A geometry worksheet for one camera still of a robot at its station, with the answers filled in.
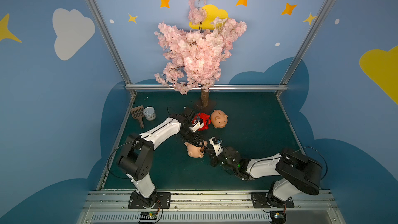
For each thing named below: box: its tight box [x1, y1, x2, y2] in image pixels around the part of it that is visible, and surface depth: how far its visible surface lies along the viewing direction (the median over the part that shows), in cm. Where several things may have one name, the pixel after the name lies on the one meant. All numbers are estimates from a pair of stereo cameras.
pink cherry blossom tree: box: [154, 0, 248, 108], surface depth 72 cm
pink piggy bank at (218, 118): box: [210, 109, 229, 129], surface depth 98 cm
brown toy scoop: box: [130, 105, 146, 129], surface depth 110 cm
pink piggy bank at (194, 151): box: [184, 141, 208, 159], surface depth 84 cm
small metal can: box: [143, 106, 157, 121], surface depth 105 cm
